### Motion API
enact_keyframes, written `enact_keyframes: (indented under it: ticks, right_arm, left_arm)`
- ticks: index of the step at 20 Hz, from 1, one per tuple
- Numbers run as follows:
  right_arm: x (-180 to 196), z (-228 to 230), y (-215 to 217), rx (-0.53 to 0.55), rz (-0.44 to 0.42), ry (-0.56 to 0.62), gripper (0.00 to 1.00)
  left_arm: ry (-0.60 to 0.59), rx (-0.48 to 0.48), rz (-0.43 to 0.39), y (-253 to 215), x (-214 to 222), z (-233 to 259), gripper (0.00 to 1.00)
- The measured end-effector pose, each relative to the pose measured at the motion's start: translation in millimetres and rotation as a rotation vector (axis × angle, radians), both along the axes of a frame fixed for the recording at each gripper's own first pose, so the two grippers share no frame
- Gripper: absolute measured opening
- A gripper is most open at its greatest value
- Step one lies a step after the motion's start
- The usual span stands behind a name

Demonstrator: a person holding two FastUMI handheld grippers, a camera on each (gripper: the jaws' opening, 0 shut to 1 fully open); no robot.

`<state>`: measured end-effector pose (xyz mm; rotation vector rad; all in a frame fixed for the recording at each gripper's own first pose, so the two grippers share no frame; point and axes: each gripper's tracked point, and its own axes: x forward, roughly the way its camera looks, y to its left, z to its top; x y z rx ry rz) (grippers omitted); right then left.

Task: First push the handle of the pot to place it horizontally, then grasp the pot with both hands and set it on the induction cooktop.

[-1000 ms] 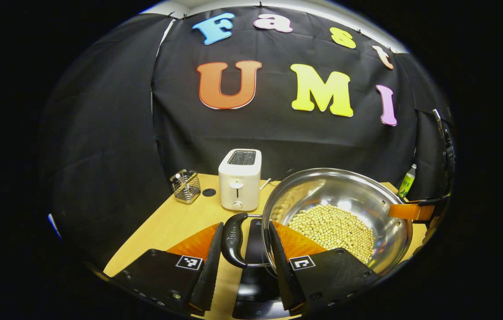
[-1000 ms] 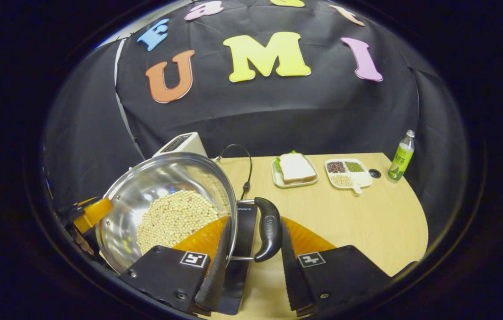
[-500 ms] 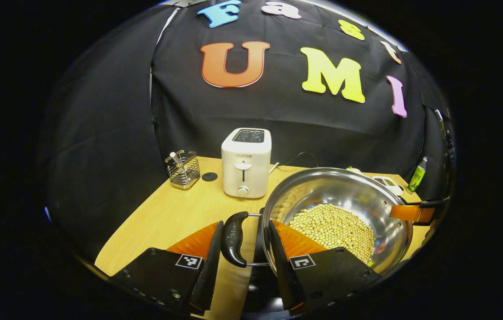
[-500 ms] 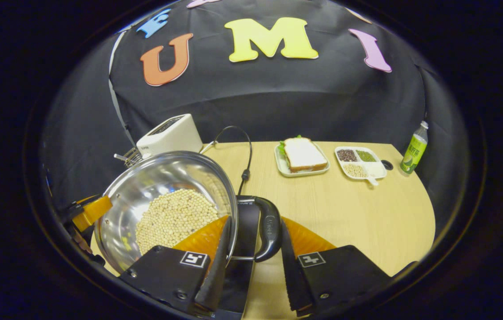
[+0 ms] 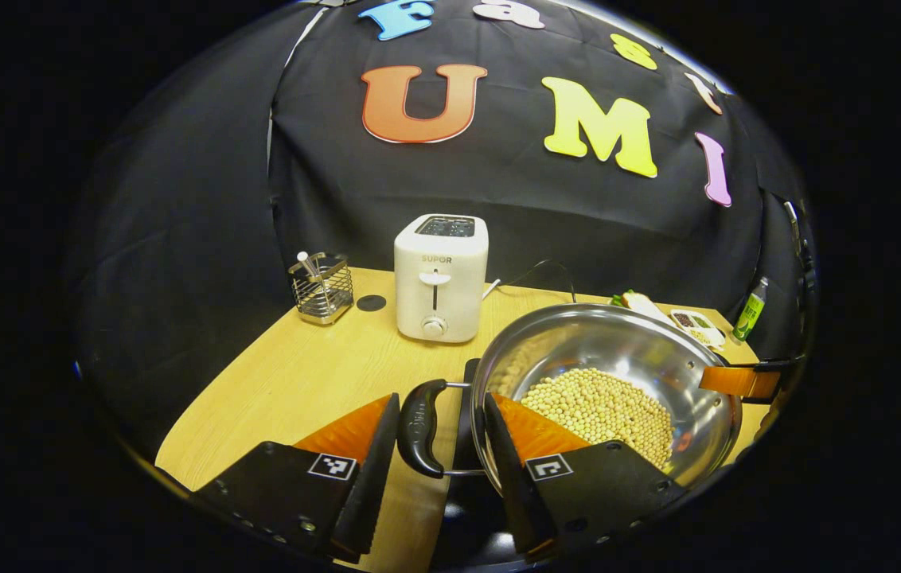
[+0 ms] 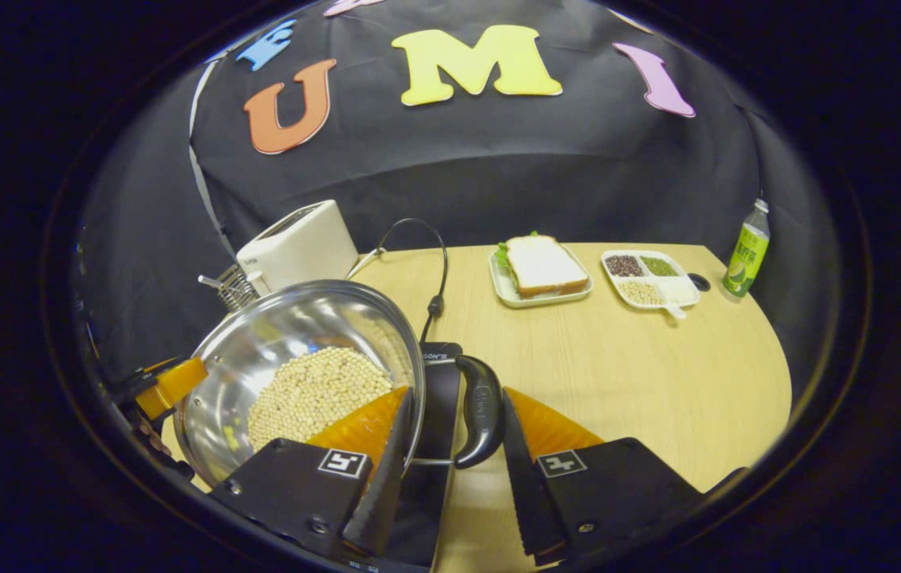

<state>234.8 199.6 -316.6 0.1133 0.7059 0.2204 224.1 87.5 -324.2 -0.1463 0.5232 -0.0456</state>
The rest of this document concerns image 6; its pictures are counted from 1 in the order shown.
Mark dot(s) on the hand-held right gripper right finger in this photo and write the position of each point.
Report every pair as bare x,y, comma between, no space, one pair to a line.
526,493

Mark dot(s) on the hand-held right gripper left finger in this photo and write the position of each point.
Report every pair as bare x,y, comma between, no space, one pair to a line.
383,493

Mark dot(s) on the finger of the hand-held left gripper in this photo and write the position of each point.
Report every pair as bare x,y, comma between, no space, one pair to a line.
172,386

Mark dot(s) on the black induction cooktop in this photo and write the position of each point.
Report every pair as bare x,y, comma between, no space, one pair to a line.
441,414

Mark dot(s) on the stainless steel pot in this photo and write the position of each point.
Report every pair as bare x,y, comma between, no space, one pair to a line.
291,318

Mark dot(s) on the pile of soybeans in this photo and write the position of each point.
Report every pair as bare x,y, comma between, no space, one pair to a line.
315,390

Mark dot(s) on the white toaster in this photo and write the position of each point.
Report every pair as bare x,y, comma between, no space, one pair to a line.
303,243

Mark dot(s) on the white rectangular plate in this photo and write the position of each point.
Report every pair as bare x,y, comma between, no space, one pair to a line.
506,294

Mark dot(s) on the sandwich with lettuce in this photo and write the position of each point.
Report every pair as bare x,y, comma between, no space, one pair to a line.
544,267

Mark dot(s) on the white divided bean tray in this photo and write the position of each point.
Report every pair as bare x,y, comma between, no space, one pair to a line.
677,290

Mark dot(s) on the green drink bottle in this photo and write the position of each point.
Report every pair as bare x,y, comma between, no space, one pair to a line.
746,255

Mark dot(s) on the black backdrop cloth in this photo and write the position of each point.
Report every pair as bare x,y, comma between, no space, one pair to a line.
482,167

